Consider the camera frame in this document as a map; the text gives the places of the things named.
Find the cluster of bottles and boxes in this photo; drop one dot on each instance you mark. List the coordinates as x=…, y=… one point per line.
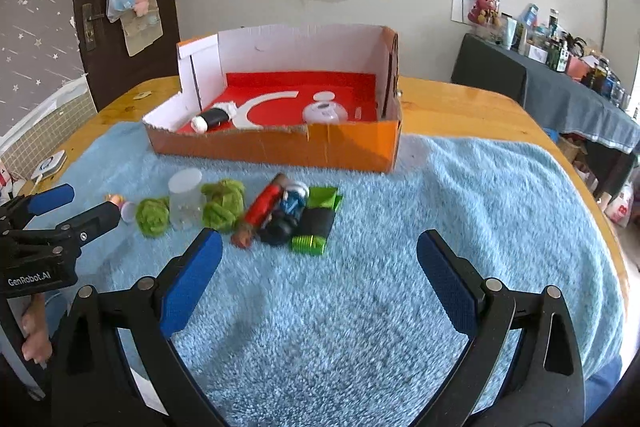
x=560, y=47

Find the small pink doll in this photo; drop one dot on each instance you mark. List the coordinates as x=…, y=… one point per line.
x=127, y=209

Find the side table with dark cloth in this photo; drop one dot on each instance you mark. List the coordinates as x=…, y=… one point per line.
x=550, y=97

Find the clear plastic container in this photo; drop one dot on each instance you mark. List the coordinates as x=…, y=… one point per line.
x=185, y=202

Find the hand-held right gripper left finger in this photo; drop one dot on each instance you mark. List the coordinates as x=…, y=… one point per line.
x=192, y=282

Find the green yarn ball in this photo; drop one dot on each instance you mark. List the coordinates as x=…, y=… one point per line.
x=222, y=207
x=152, y=217

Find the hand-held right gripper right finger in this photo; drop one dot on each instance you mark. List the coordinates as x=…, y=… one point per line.
x=446, y=282

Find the black and white tube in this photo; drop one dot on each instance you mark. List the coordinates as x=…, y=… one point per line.
x=215, y=117

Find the white plastic bag red print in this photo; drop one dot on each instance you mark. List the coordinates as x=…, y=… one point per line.
x=620, y=207

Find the blue figurine with black hair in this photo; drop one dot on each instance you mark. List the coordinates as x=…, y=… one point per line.
x=290, y=214

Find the person's left hand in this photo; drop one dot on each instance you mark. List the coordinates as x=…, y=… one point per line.
x=36, y=337

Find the pink rabbit plush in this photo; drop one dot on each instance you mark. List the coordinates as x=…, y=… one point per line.
x=484, y=6

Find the red and brown cylinder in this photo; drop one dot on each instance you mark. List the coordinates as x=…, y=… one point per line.
x=260, y=207

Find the orange cardboard box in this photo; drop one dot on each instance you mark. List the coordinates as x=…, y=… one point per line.
x=280, y=149

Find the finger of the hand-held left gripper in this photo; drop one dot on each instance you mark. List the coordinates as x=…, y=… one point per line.
x=50, y=198
x=97, y=219

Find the light blue fluffy towel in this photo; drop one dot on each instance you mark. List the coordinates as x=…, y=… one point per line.
x=350, y=307

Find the small white gadget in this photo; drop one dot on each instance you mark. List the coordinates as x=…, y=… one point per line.
x=49, y=164

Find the beige hanging pocket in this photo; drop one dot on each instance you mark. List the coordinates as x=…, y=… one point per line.
x=142, y=34

